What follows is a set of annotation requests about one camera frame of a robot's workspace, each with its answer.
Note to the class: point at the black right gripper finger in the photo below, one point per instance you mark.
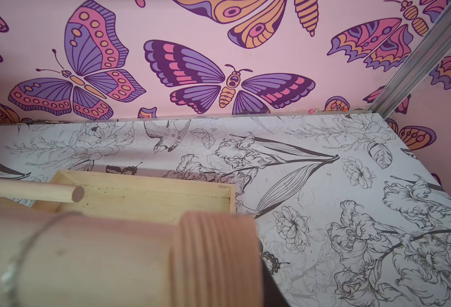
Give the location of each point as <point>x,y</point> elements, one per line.
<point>272,295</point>

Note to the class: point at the wooden jewelry display stand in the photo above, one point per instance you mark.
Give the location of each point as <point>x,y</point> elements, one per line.
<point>101,239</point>

